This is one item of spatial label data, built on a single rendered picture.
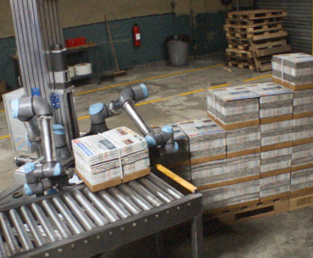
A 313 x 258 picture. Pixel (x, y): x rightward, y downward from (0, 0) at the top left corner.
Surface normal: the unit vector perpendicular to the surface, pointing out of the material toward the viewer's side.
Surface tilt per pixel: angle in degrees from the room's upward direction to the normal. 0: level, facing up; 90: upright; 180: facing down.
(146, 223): 90
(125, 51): 90
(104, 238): 90
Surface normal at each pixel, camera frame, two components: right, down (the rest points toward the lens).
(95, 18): 0.50, 0.26
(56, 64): -0.44, 0.33
